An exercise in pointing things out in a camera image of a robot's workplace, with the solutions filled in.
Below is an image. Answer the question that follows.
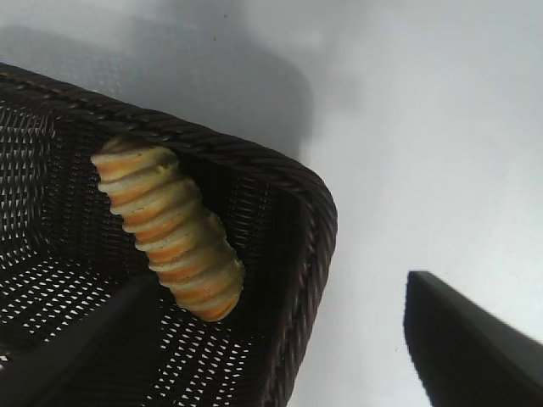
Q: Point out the dark brown wicker basket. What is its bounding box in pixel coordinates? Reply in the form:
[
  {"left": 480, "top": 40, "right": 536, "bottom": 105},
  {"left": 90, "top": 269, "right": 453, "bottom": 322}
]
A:
[{"left": 0, "top": 62, "right": 339, "bottom": 407}]

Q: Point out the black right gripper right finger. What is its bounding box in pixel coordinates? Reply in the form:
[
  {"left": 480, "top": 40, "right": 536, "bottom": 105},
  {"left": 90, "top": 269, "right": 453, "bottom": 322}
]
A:
[{"left": 403, "top": 270, "right": 543, "bottom": 407}]

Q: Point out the long striped bread loaf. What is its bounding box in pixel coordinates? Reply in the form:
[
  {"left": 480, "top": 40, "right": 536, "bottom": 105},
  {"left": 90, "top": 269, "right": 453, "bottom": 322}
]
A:
[{"left": 90, "top": 135, "right": 247, "bottom": 322}]

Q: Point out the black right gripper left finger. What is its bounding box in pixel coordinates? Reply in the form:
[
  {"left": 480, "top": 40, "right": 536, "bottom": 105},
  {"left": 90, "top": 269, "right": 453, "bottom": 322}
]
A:
[{"left": 0, "top": 274, "right": 163, "bottom": 407}]

